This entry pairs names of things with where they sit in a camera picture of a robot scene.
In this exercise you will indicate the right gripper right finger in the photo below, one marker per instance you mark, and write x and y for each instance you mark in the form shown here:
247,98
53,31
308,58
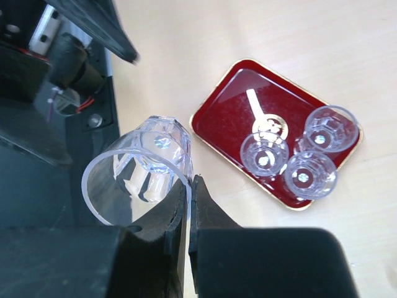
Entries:
228,260

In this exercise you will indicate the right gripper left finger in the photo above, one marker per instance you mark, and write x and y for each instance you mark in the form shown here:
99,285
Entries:
144,259

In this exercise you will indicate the clear glass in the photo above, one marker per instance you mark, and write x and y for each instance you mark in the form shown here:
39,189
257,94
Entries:
331,129
264,154
138,170
310,175

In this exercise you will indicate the red lacquer tray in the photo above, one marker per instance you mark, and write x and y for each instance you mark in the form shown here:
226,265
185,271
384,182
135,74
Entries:
225,118

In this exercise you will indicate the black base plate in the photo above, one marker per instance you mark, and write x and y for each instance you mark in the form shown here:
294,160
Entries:
57,113

